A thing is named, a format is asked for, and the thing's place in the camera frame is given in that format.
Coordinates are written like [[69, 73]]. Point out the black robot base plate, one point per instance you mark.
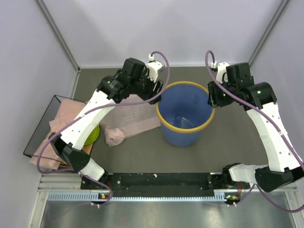
[[198, 184]]

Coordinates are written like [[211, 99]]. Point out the blue trash bin yellow rim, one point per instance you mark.
[[184, 112]]

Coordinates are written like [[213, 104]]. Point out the black wire frame shelf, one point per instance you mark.
[[60, 111]]

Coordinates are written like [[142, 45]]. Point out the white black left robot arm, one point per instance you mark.
[[135, 78]]

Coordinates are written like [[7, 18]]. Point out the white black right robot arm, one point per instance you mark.
[[234, 83]]

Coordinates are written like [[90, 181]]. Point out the grey slotted cable duct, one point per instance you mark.
[[73, 196]]

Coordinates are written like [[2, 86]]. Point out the green plate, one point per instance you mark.
[[93, 136]]

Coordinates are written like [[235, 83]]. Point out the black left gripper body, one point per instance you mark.
[[149, 86]]

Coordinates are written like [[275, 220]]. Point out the aluminium frame rail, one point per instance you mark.
[[253, 212]]

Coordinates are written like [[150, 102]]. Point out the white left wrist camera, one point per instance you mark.
[[155, 67]]

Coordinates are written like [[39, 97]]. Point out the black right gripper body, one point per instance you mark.
[[219, 97]]

